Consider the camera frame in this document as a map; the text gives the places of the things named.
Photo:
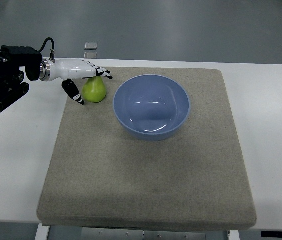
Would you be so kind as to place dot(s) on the blue bowl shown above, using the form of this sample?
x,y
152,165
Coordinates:
x,y
151,107

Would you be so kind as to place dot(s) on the upper metal floor plate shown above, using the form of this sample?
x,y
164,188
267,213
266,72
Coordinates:
x,y
90,46

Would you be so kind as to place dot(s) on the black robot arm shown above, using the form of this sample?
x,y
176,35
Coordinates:
x,y
16,63

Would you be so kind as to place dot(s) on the green pear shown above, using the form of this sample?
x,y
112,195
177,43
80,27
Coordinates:
x,y
94,90

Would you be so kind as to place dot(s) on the beige felt mat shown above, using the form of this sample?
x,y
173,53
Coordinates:
x,y
100,176

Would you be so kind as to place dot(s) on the lower metal floor plate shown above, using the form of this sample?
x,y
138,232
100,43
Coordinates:
x,y
90,55

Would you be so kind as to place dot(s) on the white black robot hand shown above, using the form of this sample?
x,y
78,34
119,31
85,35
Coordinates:
x,y
68,70

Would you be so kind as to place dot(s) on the metal floor plate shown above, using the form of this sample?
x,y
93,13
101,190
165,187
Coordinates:
x,y
90,55
90,46

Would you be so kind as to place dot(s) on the metal table frame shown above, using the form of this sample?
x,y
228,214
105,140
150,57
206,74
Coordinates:
x,y
82,233

